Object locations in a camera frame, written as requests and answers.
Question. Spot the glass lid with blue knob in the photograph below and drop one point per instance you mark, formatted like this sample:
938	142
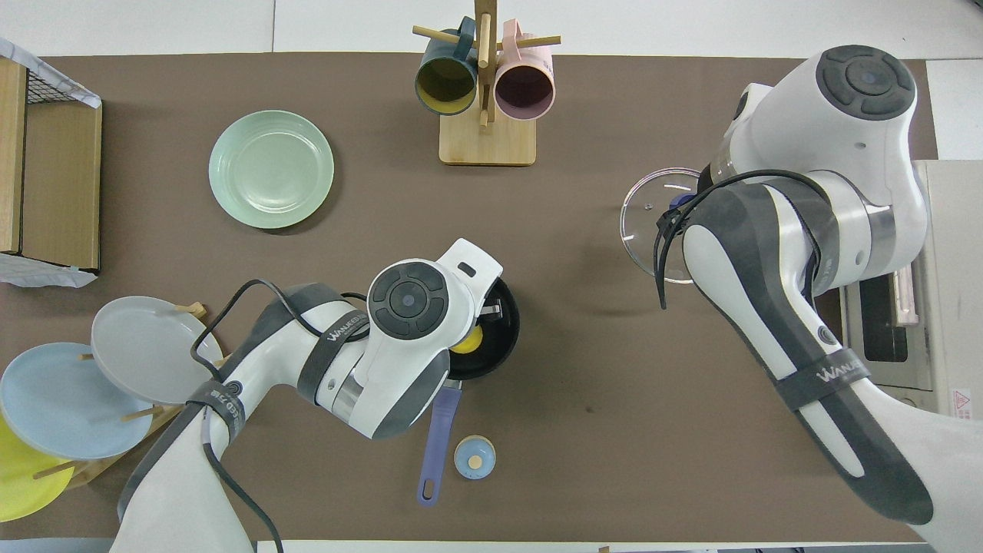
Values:
641	223

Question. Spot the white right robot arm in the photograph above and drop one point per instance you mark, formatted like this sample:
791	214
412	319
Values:
860	115

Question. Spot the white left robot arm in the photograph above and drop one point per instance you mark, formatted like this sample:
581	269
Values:
407	299

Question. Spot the light green plate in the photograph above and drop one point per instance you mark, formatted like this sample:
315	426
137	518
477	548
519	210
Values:
271	169

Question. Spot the grey plate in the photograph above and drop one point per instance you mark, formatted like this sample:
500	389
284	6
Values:
146	349

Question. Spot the wooden plate rack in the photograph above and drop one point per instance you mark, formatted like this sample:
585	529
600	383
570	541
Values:
142	413

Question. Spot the light blue plate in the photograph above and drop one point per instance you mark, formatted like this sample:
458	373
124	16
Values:
61	407

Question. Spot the yellow plate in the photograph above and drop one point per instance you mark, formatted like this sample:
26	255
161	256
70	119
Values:
23	484

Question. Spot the brown table mat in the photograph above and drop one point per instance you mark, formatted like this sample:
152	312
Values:
584	346

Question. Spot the dark blue saucepan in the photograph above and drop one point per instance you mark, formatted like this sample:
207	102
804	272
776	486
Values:
438	445

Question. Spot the wooden mug tree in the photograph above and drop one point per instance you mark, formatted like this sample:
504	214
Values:
488	142

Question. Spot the pink ribbed mug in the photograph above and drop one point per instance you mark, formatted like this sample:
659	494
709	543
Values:
524	88

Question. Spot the teal mug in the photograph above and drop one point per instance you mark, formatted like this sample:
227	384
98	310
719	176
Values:
445	84

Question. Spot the dark wooden board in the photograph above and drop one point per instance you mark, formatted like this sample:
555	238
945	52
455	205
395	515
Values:
61	184

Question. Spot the white crumpled paper sheet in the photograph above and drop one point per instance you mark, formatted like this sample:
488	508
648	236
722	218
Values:
38	270

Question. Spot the cream toaster oven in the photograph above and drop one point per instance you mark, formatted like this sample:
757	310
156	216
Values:
952	307

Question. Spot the white patterned cloth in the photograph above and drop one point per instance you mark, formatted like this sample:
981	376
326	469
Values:
54	77

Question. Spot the light wooden board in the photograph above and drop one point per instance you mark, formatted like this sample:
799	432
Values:
11	153

